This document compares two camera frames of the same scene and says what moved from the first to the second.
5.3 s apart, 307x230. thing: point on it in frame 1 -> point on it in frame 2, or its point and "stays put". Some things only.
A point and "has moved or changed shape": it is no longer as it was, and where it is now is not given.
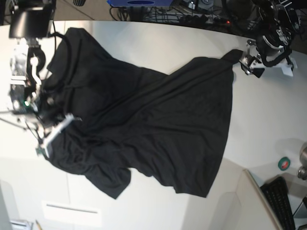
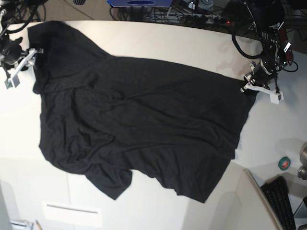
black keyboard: [276, 190] stays put
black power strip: [205, 20] stays put
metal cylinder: [302, 171] stays put
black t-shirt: [124, 119] has moved or changed shape
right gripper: [261, 53] -> [260, 74]
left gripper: [47, 109] -> [11, 51]
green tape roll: [284, 163] stays put
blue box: [140, 3] stays put
